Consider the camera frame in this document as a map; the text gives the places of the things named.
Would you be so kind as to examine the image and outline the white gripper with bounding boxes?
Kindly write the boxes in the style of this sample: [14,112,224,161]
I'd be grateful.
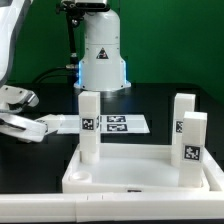
[0,113,47,142]

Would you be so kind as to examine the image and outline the white desk top tray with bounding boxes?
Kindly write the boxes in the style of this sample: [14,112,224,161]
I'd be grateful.
[62,143,210,194]

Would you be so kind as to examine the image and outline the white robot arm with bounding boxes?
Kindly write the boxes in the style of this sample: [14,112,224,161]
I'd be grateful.
[0,0,131,142]

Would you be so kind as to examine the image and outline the white marker sheet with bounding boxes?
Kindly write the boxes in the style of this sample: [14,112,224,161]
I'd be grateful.
[58,115,150,134]

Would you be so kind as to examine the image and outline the white front fence bar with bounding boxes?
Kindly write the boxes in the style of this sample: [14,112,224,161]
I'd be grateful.
[0,191,224,223]

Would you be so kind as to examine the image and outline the white fence bar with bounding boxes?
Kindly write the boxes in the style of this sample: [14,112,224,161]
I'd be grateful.
[203,150,224,192]
[0,191,224,223]

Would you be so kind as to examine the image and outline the white right fence bar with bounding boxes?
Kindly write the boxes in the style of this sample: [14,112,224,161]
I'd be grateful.
[203,150,224,192]

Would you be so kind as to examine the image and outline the black cables behind base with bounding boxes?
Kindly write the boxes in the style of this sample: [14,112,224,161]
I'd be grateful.
[32,64,81,84]

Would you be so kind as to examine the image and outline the black camera on stand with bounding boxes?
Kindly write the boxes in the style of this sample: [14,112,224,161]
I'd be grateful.
[55,0,111,84]

